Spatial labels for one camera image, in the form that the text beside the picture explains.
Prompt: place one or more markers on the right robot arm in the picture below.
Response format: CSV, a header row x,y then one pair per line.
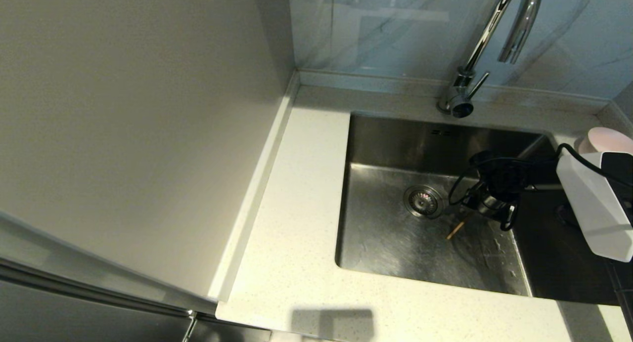
x,y
593,203

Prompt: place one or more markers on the metal sink drain strainer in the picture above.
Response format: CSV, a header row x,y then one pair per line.
x,y
423,202

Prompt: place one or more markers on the pink plastic bowl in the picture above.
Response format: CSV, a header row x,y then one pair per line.
x,y
606,139

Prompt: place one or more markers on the grey tall cabinet door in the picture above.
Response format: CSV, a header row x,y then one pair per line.
x,y
74,317

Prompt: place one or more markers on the chrome gooseneck faucet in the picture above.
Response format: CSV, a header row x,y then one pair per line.
x,y
460,95

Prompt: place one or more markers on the wooden chopstick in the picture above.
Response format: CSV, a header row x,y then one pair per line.
x,y
457,228

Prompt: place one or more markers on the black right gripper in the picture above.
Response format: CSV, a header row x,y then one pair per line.
x,y
502,184

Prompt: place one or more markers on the stainless steel sink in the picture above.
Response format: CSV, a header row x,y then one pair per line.
x,y
385,253

